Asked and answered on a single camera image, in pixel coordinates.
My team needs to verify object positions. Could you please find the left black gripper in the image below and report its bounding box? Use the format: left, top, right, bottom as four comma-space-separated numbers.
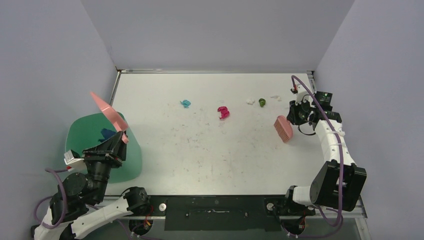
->
83, 130, 129, 202

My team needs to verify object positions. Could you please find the pink hand brush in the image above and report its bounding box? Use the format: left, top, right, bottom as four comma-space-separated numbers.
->
273, 115, 294, 143

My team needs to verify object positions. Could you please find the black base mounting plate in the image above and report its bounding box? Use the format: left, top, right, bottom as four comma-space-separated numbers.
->
123, 193, 316, 232

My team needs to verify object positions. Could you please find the magenta paper scrap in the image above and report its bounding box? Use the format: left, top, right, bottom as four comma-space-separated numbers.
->
217, 106, 230, 120

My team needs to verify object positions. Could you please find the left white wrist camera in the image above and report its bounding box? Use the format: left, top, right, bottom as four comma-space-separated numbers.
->
64, 149, 86, 171

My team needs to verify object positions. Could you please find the dark blue paper scrap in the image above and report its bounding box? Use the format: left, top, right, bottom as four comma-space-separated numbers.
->
98, 128, 117, 143

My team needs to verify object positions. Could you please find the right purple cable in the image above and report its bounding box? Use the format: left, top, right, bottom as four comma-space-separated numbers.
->
281, 75, 345, 239

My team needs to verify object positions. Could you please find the cyan paper scrap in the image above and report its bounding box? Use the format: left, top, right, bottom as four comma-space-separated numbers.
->
180, 99, 191, 109

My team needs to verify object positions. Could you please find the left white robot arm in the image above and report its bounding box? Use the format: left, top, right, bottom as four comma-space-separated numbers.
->
30, 130, 153, 240

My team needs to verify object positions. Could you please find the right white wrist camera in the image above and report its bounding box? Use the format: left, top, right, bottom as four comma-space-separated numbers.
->
290, 84, 310, 104

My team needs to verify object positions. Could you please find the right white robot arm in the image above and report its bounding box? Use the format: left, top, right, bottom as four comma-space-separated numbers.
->
282, 91, 367, 215

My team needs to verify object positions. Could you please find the green trash bin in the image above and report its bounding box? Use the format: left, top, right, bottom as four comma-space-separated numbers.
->
65, 112, 143, 184

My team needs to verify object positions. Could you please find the pink dustpan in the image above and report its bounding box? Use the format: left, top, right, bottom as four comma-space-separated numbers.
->
90, 91, 130, 144

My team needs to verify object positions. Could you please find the green paper scrap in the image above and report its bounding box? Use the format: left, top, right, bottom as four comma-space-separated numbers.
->
258, 98, 266, 108

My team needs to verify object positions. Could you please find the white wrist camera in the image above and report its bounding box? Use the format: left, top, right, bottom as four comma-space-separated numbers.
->
64, 149, 86, 171
290, 84, 310, 104

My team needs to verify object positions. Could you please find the small white paper scrap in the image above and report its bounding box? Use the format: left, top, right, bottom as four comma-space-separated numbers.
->
270, 95, 282, 102

